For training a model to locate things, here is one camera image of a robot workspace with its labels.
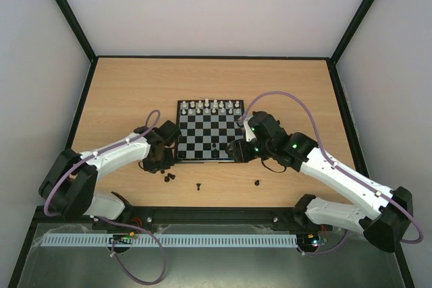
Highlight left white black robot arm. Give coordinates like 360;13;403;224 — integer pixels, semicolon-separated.
38;121;181;221

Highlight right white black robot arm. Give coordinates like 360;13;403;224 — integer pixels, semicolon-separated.
225;111;413;253

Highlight left circuit board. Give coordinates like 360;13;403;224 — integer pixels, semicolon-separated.
108;231;140;245

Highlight circuit board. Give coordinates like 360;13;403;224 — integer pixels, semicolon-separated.
296;232;328;248
108;231;140;245

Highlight right circuit board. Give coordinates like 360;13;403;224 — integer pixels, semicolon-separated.
296;232;328;248

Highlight black and silver chessboard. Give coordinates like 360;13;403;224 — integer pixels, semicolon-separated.
175;99;244;163

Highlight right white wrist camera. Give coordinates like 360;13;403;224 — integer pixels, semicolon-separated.
237;115;256;142

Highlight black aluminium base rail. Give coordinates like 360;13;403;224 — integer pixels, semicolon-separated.
33;205;392;231

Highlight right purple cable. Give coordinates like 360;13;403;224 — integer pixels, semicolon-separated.
240;90;424;257

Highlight light blue slotted cable duct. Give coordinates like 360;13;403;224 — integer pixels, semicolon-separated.
40;233;298;248

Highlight left black frame post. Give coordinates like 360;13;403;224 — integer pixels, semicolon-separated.
55;0;97;63

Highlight black frame post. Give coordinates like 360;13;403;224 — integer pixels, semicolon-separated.
330;0;375;65
55;0;97;63

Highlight right black frame post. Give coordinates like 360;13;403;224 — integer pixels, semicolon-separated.
330;0;375;65

